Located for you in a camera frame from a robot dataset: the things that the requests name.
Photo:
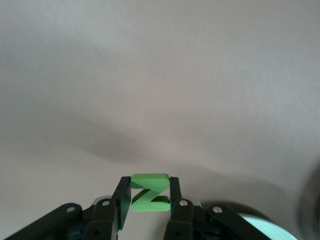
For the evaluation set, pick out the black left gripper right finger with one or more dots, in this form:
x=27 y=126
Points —
x=180 y=220

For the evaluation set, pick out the green letter N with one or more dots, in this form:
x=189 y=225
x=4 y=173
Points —
x=150 y=180

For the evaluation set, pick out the green plate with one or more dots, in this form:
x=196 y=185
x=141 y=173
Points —
x=270 y=230

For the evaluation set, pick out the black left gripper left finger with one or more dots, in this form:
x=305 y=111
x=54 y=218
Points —
x=102 y=220

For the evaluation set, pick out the brown table cover sheet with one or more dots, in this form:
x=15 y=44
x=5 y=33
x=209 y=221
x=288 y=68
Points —
x=150 y=75

